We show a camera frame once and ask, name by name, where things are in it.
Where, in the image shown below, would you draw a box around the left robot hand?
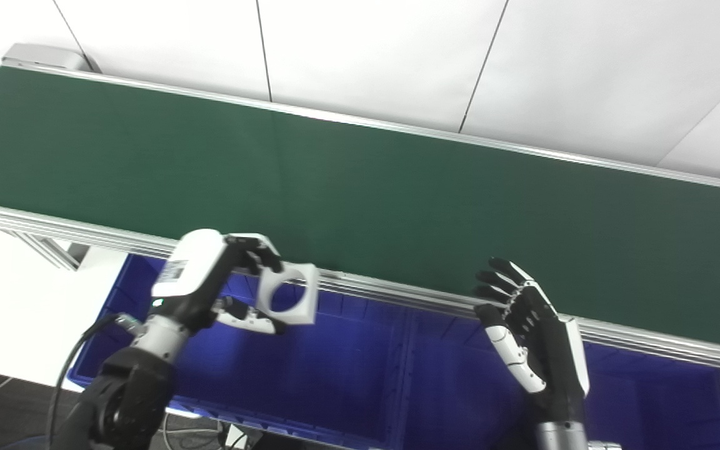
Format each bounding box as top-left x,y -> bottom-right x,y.
151,229 -> 286,335

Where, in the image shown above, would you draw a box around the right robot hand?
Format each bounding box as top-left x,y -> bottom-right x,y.
472,257 -> 590,424

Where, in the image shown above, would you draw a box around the white square part with hole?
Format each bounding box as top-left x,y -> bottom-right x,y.
255,262 -> 319,326

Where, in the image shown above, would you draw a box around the blue plastic bin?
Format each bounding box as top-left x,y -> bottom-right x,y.
66,253 -> 412,450
391,294 -> 720,450

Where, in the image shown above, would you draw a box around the aluminium conveyor leg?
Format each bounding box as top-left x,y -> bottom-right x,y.
0,228 -> 90,271

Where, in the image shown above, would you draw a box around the green conveyor belt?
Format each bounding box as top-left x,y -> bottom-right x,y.
0,59 -> 720,376
0,66 -> 720,352

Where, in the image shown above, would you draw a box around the grey conveyor end housing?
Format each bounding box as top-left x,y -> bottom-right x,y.
2,44 -> 93,73

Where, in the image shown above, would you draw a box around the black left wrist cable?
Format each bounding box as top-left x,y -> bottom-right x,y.
47,312 -> 145,448

